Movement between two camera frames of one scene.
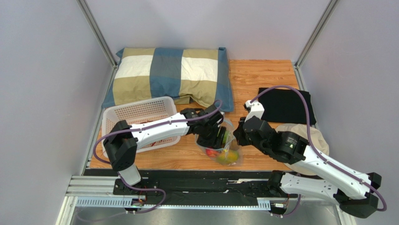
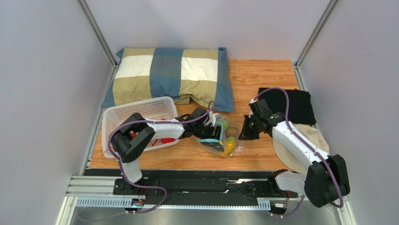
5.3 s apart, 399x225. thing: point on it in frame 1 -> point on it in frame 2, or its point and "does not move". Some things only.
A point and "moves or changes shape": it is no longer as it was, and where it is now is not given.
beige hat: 318,139 does not move
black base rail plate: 195,187 does not move
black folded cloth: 286,105 does not move
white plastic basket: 136,112 does not move
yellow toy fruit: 228,156 -> 230,146
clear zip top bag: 231,153 moves or changes shape
